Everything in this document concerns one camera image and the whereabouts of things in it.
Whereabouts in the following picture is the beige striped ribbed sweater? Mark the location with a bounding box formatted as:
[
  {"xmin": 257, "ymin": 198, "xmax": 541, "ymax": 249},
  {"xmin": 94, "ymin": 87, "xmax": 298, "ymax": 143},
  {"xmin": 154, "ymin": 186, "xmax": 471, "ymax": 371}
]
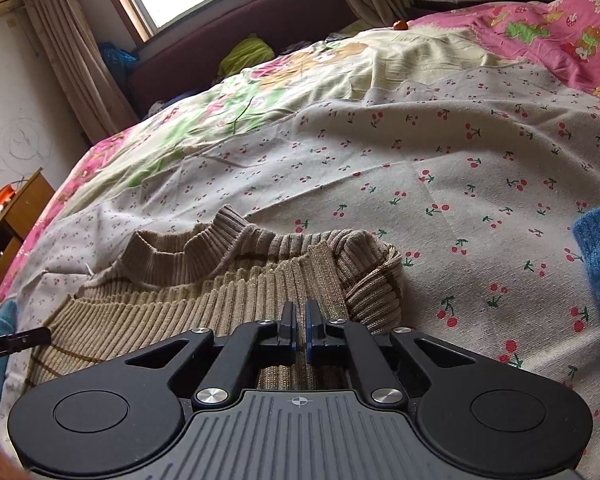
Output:
[{"xmin": 27, "ymin": 204, "xmax": 403, "ymax": 396}]

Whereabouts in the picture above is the cherry print bedsheet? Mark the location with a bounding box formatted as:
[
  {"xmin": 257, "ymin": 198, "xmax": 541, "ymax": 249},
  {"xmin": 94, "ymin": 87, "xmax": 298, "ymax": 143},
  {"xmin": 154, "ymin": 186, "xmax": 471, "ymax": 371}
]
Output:
[{"xmin": 0, "ymin": 62, "xmax": 600, "ymax": 480}]

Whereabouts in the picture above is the maroon padded bench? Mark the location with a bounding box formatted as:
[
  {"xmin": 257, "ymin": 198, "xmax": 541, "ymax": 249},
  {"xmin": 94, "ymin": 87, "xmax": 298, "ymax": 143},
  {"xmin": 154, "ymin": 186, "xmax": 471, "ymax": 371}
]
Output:
[{"xmin": 127, "ymin": 0, "xmax": 358, "ymax": 118}]

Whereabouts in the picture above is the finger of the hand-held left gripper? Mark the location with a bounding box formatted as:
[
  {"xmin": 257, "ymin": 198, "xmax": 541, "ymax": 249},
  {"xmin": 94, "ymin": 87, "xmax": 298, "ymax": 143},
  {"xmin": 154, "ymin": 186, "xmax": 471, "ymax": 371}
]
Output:
[{"xmin": 0, "ymin": 326, "xmax": 52, "ymax": 362}]

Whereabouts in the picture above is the green cloth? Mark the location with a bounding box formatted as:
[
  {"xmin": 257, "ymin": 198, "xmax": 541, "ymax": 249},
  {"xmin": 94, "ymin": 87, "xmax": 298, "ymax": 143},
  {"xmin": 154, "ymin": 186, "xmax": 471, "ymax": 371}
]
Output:
[{"xmin": 217, "ymin": 33, "xmax": 276, "ymax": 78}]

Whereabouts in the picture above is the wooden cabinet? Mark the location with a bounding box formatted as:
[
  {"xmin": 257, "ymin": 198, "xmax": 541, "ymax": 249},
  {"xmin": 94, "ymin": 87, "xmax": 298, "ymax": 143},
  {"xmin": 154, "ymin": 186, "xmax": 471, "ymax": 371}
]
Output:
[{"xmin": 0, "ymin": 167, "xmax": 56, "ymax": 318}]

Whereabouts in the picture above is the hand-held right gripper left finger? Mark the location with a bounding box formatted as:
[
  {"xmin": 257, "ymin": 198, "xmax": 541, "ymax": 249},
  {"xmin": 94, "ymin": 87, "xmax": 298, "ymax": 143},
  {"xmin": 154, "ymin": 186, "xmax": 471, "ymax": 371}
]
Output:
[{"xmin": 124, "ymin": 301, "xmax": 298, "ymax": 409}]

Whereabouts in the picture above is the orange object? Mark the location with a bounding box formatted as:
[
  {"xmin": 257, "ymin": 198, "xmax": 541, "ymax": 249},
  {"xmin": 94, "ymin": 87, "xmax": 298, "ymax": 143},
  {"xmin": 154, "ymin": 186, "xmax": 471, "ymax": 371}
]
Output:
[{"xmin": 0, "ymin": 182, "xmax": 21, "ymax": 211}]

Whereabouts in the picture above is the blue plastic bag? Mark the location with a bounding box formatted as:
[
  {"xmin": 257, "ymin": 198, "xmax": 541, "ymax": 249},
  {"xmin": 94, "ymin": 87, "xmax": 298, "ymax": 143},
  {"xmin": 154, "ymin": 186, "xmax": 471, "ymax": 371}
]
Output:
[{"xmin": 98, "ymin": 41, "xmax": 141, "ymax": 81}]

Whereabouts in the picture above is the pink floral quilt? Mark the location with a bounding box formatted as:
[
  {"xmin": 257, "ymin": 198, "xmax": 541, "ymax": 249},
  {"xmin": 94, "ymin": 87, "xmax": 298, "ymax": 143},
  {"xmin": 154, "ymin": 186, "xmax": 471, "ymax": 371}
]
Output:
[{"xmin": 0, "ymin": 0, "xmax": 600, "ymax": 318}]

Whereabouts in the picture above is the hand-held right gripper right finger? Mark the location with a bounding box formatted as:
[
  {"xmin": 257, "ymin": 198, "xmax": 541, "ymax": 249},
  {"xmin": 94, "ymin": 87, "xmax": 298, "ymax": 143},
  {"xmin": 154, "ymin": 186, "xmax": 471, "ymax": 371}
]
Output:
[{"xmin": 304, "ymin": 299, "xmax": 481, "ymax": 406}]

